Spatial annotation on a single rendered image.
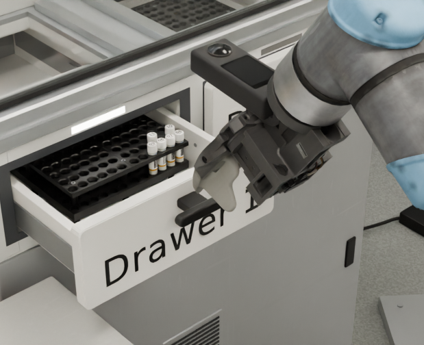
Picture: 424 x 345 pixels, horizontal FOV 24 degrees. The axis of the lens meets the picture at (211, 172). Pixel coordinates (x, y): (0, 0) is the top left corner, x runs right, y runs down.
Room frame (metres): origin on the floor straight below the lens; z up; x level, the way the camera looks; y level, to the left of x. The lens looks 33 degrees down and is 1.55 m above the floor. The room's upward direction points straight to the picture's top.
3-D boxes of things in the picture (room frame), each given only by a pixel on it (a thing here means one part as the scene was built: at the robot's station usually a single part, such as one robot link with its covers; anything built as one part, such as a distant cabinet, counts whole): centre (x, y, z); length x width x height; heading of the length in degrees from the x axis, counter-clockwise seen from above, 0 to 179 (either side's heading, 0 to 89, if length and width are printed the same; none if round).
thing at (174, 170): (1.09, 0.17, 0.87); 0.22 x 0.18 x 0.06; 42
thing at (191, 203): (0.92, 0.02, 0.91); 0.07 x 0.04 x 0.01; 132
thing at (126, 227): (0.94, 0.04, 0.87); 0.29 x 0.02 x 0.11; 132
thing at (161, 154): (1.01, 0.10, 0.90); 0.18 x 0.02 x 0.01; 132
